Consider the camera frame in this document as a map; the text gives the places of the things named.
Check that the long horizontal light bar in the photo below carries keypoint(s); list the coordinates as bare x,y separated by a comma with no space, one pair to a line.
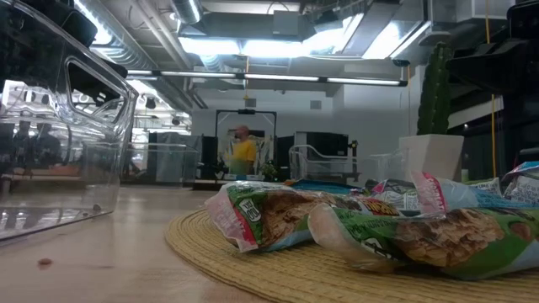
278,77

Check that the white plant pot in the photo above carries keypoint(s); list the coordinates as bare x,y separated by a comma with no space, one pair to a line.
429,155

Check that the green cactus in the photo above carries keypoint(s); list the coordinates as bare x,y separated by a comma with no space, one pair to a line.
436,92

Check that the black cabinet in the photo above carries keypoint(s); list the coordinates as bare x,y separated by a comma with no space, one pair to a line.
328,145

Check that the round woven yellow placemat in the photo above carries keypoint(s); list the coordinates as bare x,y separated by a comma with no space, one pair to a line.
295,273

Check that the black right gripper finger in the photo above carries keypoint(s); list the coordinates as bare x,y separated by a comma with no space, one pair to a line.
505,56
505,82

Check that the clear plastic bin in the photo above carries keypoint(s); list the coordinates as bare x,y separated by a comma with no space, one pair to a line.
168,168
324,166
63,168

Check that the brown crumb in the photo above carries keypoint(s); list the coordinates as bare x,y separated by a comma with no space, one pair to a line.
44,263

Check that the person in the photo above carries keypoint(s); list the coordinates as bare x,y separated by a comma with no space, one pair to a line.
21,141
243,153
44,147

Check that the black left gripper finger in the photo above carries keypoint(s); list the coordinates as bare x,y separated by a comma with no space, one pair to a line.
90,92
92,73

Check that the small green plant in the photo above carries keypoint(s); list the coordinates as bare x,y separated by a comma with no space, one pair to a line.
269,170

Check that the silver ventilation duct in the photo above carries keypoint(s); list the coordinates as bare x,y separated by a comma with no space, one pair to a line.
187,10

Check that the black metal station frame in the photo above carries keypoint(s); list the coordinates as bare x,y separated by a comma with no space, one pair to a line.
246,112

